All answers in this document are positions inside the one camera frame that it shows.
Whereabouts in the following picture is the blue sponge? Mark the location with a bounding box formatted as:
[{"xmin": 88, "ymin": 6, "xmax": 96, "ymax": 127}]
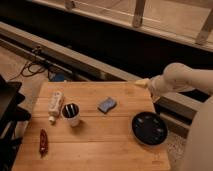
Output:
[{"xmin": 98, "ymin": 97, "xmax": 117, "ymax": 113}]

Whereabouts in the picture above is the dark ceramic bowl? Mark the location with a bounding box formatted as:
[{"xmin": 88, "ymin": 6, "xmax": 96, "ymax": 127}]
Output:
[{"xmin": 131, "ymin": 112, "xmax": 168, "ymax": 146}]

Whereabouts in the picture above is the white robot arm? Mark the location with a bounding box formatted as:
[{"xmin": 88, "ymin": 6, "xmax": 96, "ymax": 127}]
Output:
[{"xmin": 134, "ymin": 63, "xmax": 213, "ymax": 171}]

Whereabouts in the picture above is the white tube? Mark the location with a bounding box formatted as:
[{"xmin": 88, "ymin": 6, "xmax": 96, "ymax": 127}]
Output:
[{"xmin": 48, "ymin": 91, "xmax": 64, "ymax": 125}]

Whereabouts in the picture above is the red pocket knife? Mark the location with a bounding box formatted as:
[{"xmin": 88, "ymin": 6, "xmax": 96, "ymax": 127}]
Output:
[{"xmin": 39, "ymin": 129, "xmax": 48, "ymax": 155}]

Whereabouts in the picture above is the black cable on floor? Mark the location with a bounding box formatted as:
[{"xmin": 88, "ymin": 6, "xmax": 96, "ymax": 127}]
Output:
[{"xmin": 9, "ymin": 46, "xmax": 54, "ymax": 82}]

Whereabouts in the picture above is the blue floor object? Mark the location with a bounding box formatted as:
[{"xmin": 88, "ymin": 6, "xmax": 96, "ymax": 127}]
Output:
[{"xmin": 50, "ymin": 74, "xmax": 65, "ymax": 82}]

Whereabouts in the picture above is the black chair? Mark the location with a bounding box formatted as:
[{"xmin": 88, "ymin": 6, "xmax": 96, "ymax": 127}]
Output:
[{"xmin": 0, "ymin": 74, "xmax": 31, "ymax": 171}]

